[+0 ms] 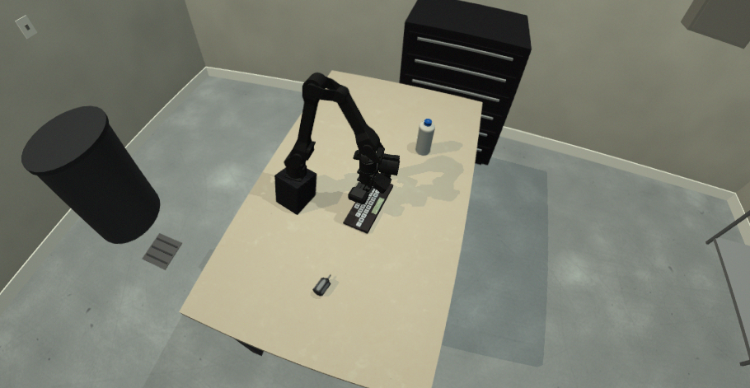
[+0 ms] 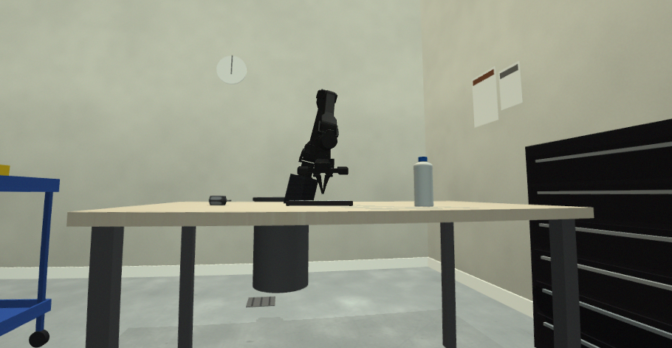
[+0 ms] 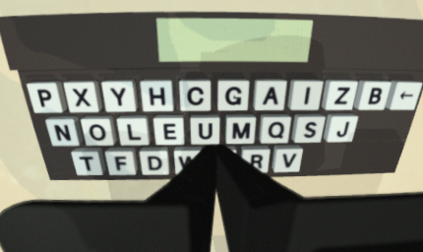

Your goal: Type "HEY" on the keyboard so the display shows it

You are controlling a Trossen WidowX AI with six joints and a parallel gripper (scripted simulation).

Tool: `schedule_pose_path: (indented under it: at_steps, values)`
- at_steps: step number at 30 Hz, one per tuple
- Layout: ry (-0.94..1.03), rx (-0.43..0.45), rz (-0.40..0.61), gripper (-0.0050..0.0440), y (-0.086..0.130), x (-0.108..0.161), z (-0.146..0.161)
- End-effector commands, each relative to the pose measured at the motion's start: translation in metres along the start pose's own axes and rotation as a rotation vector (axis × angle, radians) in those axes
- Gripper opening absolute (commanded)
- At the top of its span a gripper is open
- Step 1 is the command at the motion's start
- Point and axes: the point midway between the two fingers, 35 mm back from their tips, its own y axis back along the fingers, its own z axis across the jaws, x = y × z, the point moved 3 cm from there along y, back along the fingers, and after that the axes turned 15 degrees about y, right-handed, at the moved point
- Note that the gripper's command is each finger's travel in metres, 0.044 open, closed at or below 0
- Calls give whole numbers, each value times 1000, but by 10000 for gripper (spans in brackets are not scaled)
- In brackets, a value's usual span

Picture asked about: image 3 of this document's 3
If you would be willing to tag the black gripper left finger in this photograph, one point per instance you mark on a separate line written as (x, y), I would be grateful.
(121, 225)

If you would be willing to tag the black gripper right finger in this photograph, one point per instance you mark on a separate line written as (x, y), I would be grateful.
(258, 216)

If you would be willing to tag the dark grey keyboard case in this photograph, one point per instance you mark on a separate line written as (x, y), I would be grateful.
(137, 95)

